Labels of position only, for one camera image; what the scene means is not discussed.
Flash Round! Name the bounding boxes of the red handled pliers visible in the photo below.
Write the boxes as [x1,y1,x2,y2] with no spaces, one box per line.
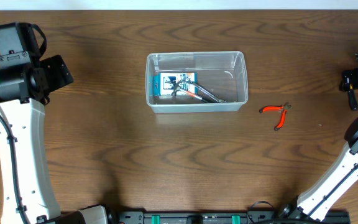
[259,102,292,132]

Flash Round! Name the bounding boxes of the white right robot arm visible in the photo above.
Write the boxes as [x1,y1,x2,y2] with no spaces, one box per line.
[279,68,358,221]

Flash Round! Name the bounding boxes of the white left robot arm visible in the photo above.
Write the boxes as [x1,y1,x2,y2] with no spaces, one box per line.
[0,55,111,223]

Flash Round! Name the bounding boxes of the black rail with green clips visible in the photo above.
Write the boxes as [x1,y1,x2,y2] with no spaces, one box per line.
[116,210,351,224]

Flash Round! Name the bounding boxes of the yellow black screwdriver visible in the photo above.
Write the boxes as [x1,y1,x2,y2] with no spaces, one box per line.
[347,89,358,111]

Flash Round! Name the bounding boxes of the silver ring wrench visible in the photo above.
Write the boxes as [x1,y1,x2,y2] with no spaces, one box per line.
[185,78,226,103]

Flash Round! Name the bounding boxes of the orange black pen tool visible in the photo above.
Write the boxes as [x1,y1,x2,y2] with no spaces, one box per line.
[171,80,212,103]

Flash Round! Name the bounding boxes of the clear plastic container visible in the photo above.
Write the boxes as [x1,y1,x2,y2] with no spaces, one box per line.
[145,51,249,113]

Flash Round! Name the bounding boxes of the blue white screwdriver box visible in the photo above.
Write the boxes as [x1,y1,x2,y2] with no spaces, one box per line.
[153,72,197,96]

